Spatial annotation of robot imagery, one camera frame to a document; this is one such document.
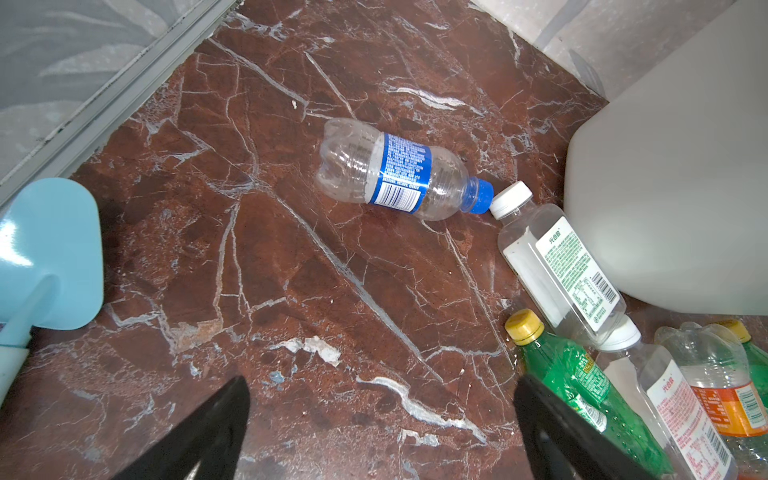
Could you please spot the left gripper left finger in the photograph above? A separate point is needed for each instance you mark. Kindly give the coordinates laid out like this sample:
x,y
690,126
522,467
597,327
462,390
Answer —
x,y
205,445

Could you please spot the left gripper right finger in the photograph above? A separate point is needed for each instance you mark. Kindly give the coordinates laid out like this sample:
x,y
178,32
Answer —
x,y
560,444

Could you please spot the small bottle blue label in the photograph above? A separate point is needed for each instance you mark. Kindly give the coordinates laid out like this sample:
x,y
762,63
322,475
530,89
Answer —
x,y
363,165

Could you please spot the white trash bin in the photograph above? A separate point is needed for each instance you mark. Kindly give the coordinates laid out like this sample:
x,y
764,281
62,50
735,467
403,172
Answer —
x,y
667,185

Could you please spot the green bottle middle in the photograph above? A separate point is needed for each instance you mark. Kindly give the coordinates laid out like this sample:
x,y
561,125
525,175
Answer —
x,y
569,371

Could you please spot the clear bottle pink label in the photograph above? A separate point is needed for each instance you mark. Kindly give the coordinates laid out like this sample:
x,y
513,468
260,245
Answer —
x,y
652,384

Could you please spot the clear bottle green label upper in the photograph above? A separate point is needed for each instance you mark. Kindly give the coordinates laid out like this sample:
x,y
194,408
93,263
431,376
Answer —
x,y
557,270

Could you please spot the clear bottle orange label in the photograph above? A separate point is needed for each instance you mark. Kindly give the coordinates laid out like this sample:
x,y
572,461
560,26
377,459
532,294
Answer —
x,y
715,365

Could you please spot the green bottle yellow cap right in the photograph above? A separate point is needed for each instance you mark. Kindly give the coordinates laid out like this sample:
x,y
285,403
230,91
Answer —
x,y
757,358

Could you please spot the light blue spatula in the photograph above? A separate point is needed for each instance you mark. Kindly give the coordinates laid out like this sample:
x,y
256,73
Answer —
x,y
51,266

